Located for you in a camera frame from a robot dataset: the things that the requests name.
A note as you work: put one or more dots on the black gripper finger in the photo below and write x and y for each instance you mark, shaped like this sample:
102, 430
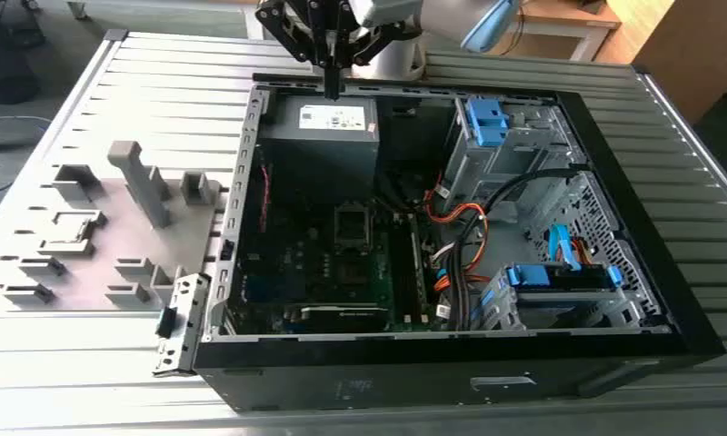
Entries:
342, 50
316, 45

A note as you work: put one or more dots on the silver CPU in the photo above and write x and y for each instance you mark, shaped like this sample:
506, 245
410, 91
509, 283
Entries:
71, 227

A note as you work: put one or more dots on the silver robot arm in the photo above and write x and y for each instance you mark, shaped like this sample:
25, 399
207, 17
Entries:
394, 54

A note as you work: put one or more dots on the black CPU socket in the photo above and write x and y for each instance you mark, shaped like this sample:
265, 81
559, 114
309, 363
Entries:
354, 271

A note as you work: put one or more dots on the grey power supply unit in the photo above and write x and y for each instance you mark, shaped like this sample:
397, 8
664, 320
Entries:
316, 150

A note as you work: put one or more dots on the blue plastic drive latch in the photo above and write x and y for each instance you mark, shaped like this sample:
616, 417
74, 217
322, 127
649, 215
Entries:
484, 110
494, 134

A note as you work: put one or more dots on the tall grey drive cage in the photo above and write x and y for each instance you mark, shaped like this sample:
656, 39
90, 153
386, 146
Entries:
521, 154

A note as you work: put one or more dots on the wooden desk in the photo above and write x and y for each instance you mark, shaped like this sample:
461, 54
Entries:
583, 13

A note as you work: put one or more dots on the black RAM slot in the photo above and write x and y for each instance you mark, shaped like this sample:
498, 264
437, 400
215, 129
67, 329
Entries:
410, 268
402, 268
394, 268

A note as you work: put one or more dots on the green motherboard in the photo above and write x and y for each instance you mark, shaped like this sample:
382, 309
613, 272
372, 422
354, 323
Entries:
304, 272

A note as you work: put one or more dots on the green RAM stick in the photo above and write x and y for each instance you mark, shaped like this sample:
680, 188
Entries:
418, 268

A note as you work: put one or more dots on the black office chair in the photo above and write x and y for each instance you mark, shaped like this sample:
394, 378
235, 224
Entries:
9, 68

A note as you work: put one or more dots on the grey printed parts rack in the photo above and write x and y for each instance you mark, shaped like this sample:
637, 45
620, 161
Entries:
127, 254

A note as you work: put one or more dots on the wooden cabinet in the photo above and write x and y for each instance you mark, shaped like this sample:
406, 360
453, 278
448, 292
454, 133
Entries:
692, 54

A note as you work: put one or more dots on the black graphics card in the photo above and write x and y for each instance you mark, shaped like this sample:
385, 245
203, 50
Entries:
340, 313

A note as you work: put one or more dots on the blue disk carrier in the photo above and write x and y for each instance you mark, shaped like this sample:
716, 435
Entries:
528, 277

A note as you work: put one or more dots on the grey metal card retainer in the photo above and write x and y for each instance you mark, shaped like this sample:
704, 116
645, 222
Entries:
189, 295

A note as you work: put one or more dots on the teal plastic latch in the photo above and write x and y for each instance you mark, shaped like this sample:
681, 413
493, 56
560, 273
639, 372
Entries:
167, 322

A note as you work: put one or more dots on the grey disk bay cage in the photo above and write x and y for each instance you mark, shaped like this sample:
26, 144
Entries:
571, 298

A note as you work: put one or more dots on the black PC case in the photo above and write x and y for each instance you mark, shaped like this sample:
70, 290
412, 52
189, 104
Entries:
401, 377

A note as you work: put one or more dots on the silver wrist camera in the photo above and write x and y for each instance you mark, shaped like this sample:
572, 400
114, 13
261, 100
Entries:
388, 11

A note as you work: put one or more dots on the blue plastic bay rail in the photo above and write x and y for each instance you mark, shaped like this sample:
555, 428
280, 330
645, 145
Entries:
484, 309

